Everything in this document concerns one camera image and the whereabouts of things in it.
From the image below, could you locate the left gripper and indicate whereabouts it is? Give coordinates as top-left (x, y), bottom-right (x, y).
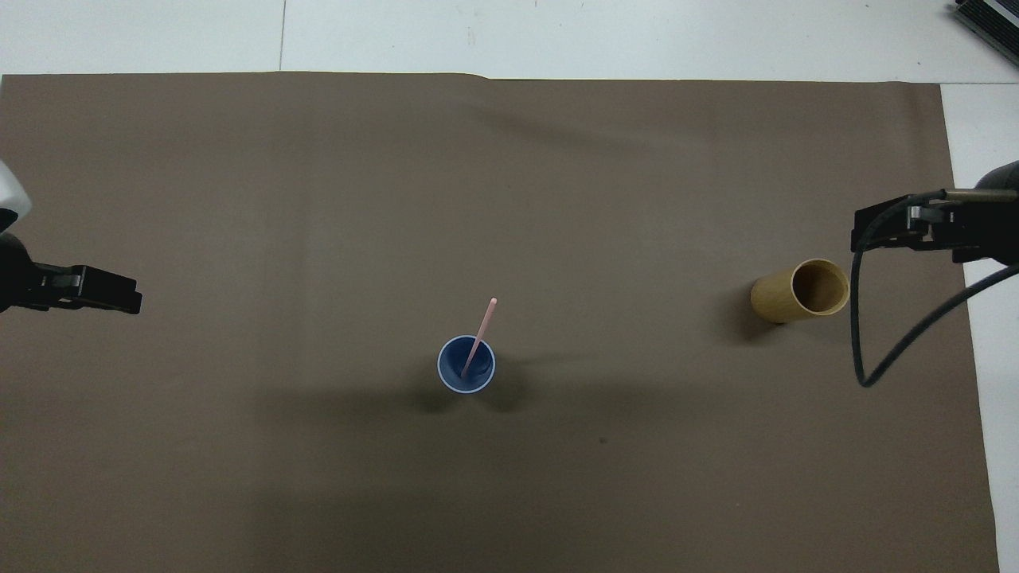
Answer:
top-left (0, 229), bottom-right (58, 314)

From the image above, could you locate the blue cup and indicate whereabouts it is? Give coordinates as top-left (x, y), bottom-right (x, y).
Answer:
top-left (436, 334), bottom-right (497, 396)

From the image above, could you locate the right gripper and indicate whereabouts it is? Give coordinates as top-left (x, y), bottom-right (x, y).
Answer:
top-left (952, 161), bottom-right (1019, 267)

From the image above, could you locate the black cable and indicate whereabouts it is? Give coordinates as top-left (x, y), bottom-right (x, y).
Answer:
top-left (849, 189), bottom-right (1019, 389)

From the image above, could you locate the bamboo cup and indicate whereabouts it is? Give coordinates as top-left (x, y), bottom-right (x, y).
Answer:
top-left (749, 258), bottom-right (852, 325)

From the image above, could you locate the black stand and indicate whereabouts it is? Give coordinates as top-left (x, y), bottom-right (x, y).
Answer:
top-left (954, 0), bottom-right (1019, 46)

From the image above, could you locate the pink chopstick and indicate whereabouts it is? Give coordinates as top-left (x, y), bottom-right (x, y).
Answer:
top-left (461, 297), bottom-right (499, 380)

